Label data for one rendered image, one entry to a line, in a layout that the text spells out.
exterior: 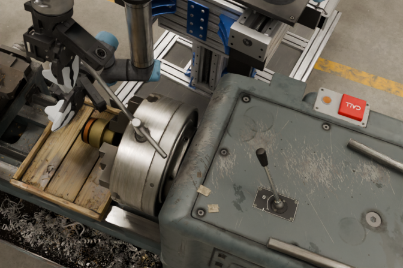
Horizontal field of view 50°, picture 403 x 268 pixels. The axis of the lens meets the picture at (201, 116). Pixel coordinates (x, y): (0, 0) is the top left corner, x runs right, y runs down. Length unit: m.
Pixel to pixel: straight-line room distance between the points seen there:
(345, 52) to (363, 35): 0.22
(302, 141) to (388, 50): 2.14
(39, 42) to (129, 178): 0.39
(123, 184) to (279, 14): 0.73
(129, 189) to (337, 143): 0.52
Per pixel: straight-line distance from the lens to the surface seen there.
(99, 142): 1.21
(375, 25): 3.26
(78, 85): 1.32
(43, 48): 0.91
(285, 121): 1.08
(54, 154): 1.47
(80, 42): 0.87
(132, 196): 1.11
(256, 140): 1.04
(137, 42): 1.34
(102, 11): 3.07
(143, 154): 1.05
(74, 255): 1.66
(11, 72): 1.51
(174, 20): 1.76
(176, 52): 2.53
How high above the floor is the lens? 2.16
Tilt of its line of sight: 59 degrees down
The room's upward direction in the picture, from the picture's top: 6 degrees clockwise
